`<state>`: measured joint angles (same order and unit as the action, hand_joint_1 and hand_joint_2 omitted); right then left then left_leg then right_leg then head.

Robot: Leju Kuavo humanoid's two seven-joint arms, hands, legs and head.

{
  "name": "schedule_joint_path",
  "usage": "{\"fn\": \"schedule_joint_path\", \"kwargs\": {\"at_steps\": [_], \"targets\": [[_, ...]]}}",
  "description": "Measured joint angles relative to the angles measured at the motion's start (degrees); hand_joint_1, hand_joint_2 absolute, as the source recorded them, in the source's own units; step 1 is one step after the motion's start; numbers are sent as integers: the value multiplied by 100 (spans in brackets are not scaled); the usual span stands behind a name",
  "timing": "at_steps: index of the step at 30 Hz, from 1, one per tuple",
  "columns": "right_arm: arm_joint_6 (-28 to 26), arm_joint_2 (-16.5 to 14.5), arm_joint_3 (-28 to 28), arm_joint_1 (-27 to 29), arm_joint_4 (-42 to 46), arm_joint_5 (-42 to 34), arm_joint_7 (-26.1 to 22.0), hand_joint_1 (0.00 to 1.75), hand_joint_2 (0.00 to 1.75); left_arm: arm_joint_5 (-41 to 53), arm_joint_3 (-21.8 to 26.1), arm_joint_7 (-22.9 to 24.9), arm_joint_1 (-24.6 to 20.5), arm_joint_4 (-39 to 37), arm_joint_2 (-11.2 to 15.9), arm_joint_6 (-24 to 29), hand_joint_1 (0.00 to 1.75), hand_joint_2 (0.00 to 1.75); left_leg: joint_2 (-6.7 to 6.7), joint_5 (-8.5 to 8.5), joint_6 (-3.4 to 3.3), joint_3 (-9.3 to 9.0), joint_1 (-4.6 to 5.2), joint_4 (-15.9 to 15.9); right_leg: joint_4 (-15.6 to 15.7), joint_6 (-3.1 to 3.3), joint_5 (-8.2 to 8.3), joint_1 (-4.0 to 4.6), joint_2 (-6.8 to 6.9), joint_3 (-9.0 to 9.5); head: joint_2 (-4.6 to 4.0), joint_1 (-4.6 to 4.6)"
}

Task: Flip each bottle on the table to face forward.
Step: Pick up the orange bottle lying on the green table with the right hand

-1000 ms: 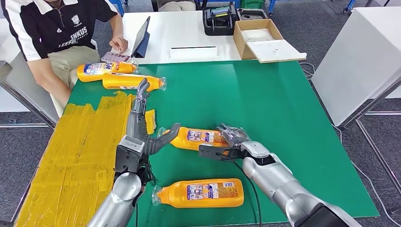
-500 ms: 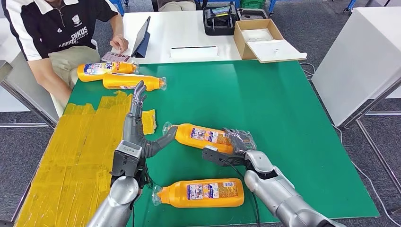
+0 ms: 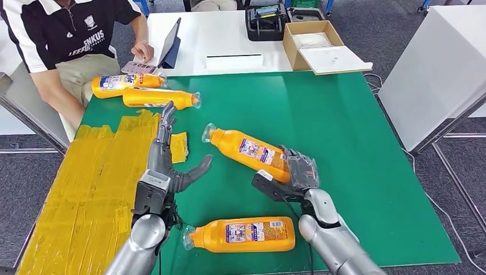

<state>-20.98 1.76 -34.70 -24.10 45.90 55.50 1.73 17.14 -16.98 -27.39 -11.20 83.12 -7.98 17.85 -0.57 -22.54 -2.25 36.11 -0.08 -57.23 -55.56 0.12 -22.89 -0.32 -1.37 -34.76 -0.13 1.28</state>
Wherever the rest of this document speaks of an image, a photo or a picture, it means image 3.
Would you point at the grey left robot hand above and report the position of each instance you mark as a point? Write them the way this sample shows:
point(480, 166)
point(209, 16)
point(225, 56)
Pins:
point(161, 159)

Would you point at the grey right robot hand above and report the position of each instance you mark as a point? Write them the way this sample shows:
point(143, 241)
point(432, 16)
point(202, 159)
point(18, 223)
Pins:
point(303, 172)

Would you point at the person's left hand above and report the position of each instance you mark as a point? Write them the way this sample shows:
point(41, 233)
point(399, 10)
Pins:
point(143, 52)

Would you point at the orange detergent bottle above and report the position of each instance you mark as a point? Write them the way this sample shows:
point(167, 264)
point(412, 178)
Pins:
point(159, 99)
point(110, 91)
point(235, 146)
point(207, 237)

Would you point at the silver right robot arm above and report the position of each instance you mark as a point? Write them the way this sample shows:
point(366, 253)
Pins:
point(330, 235)

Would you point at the person's left forearm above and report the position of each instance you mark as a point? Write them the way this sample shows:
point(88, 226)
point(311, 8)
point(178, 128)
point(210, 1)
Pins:
point(141, 29)

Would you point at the person's right forearm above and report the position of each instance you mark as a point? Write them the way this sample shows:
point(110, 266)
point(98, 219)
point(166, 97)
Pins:
point(64, 100)

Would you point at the pink smartphone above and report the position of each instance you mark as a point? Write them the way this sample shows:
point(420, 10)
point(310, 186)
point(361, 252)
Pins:
point(138, 68)

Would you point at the tablet in dark case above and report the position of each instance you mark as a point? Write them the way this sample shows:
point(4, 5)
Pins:
point(171, 43)

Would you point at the green table mat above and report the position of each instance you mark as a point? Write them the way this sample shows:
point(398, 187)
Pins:
point(334, 125)

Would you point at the white desk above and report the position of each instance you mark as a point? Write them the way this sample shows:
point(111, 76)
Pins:
point(214, 33)

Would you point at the person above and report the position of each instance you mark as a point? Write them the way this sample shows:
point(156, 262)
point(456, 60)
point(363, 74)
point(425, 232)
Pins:
point(45, 34)
point(213, 5)

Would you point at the flat white box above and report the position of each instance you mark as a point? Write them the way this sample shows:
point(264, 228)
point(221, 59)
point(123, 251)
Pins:
point(234, 62)

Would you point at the yellow tape patch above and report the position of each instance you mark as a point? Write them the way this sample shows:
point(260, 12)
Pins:
point(76, 197)

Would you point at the white box lid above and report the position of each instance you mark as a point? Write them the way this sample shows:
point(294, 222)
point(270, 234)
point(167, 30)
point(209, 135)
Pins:
point(331, 59)

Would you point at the black equipment case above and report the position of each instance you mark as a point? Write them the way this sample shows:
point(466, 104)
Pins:
point(265, 35)

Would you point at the open cardboard box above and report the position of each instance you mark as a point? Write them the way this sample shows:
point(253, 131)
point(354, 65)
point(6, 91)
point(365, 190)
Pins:
point(290, 48)

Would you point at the white foam pad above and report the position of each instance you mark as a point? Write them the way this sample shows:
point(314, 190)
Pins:
point(312, 40)

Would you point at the grey foam case lid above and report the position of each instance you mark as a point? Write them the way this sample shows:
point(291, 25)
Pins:
point(306, 15)

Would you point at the green plastic crate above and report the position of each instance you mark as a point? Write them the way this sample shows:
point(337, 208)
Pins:
point(305, 3)

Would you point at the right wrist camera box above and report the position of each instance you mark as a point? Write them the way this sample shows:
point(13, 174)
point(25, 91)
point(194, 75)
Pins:
point(273, 188)

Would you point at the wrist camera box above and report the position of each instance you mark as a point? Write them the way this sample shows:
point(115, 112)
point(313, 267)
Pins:
point(152, 193)
point(273, 188)

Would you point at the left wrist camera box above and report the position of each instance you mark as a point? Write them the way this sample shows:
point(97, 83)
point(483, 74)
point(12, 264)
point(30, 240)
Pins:
point(152, 193)

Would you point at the white table with metal frame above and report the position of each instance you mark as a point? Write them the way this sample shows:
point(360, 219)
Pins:
point(22, 96)
point(432, 68)

